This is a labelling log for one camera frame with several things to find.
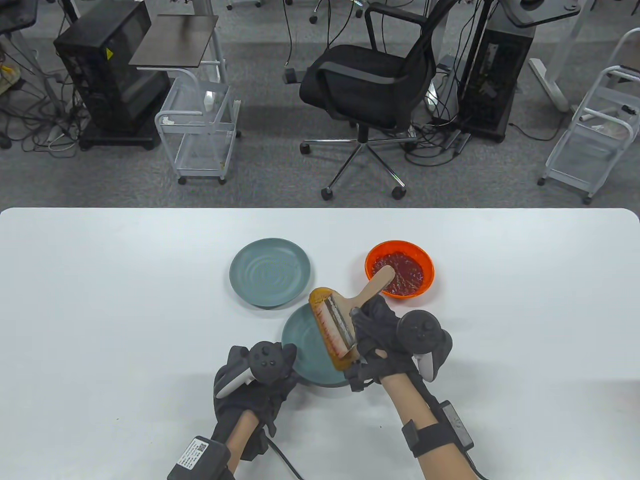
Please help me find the person's left hand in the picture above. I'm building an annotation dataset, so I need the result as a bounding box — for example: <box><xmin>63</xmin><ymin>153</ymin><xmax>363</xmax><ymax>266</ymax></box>
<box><xmin>214</xmin><ymin>342</ymin><xmax>298</xmax><ymax>436</ymax></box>

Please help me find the person's right hand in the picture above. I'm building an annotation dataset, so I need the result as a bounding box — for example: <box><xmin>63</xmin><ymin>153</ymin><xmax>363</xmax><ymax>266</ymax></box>
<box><xmin>344</xmin><ymin>295</ymin><xmax>418</xmax><ymax>393</ymax></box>

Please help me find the wooden brush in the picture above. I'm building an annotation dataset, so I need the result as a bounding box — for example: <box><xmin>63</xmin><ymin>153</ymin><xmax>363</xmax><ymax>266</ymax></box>
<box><xmin>312</xmin><ymin>265</ymin><xmax>397</xmax><ymax>362</ymax></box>

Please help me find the teal round plate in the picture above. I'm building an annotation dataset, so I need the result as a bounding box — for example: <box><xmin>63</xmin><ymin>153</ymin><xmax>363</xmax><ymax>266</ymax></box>
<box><xmin>229</xmin><ymin>238</ymin><xmax>311</xmax><ymax>309</ymax></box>
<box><xmin>281</xmin><ymin>303</ymin><xmax>363</xmax><ymax>388</ymax></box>

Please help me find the toasted bread slice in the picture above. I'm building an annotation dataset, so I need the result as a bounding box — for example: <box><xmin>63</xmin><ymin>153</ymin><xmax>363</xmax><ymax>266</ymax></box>
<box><xmin>309</xmin><ymin>286</ymin><xmax>362</xmax><ymax>372</ymax></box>

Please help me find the person's right forearm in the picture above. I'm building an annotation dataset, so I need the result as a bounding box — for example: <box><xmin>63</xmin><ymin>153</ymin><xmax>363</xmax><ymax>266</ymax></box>
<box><xmin>382</xmin><ymin>371</ymin><xmax>481</xmax><ymax>480</ymax></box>

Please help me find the person's left forearm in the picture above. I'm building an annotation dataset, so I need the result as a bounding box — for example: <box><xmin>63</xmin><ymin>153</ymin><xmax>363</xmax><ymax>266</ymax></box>
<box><xmin>225</xmin><ymin>412</ymin><xmax>261</xmax><ymax>473</ymax></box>

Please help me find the black round controller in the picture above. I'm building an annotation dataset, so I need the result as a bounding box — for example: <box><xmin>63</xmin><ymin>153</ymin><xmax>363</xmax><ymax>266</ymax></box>
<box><xmin>396</xmin><ymin>310</ymin><xmax>453</xmax><ymax>383</ymax></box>
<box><xmin>214</xmin><ymin>341</ymin><xmax>297</xmax><ymax>401</ymax></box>

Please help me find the orange plastic bowl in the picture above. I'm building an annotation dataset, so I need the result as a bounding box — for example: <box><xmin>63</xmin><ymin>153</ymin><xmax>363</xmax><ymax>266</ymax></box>
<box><xmin>364</xmin><ymin>240</ymin><xmax>435</xmax><ymax>300</ymax></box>

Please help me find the black power strip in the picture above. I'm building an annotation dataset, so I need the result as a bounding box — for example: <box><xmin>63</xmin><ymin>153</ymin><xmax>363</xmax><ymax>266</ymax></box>
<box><xmin>442</xmin><ymin>131</ymin><xmax>471</xmax><ymax>153</ymax></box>

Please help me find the black office chair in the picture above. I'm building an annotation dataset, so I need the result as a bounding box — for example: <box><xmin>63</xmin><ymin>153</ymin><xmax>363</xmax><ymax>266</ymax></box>
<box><xmin>299</xmin><ymin>0</ymin><xmax>461</xmax><ymax>201</ymax></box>

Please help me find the white-legged grey desk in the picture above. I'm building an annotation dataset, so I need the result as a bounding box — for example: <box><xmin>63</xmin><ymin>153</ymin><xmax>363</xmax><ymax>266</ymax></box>
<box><xmin>500</xmin><ymin>0</ymin><xmax>601</xmax><ymax>113</ymax></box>

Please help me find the dark brown side table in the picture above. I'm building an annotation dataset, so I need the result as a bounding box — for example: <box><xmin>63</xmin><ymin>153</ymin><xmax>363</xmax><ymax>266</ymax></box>
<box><xmin>128</xmin><ymin>0</ymin><xmax>226</xmax><ymax>83</ymax></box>

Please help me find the black computer tower yellow sticker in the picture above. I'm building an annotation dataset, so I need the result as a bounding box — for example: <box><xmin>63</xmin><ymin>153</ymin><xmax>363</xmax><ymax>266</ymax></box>
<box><xmin>53</xmin><ymin>1</ymin><xmax>171</xmax><ymax>151</ymax></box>

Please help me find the dark desk with grey leg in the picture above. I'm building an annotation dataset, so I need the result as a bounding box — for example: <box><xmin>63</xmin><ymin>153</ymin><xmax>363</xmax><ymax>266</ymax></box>
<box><xmin>0</xmin><ymin>0</ymin><xmax>61</xmax><ymax>116</ymax></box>

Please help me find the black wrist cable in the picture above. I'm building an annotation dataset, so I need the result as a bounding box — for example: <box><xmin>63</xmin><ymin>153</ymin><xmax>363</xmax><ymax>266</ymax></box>
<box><xmin>465</xmin><ymin>452</ymin><xmax>492</xmax><ymax>480</ymax></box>
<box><xmin>267</xmin><ymin>435</ymin><xmax>306</xmax><ymax>480</ymax></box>

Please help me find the black wrist camera white label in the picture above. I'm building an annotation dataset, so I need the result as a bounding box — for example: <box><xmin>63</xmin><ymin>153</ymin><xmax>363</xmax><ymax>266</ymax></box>
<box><xmin>167</xmin><ymin>436</ymin><xmax>233</xmax><ymax>480</ymax></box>

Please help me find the black wrist camera with strap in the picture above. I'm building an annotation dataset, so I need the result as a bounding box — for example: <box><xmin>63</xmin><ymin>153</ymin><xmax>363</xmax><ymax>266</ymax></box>
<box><xmin>401</xmin><ymin>400</ymin><xmax>475</xmax><ymax>458</ymax></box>

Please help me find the white wire trolley cart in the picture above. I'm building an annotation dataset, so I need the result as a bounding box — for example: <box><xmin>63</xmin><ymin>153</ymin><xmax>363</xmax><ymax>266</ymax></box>
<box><xmin>154</xmin><ymin>67</ymin><xmax>242</xmax><ymax>186</ymax></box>
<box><xmin>537</xmin><ymin>27</ymin><xmax>640</xmax><ymax>205</ymax></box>

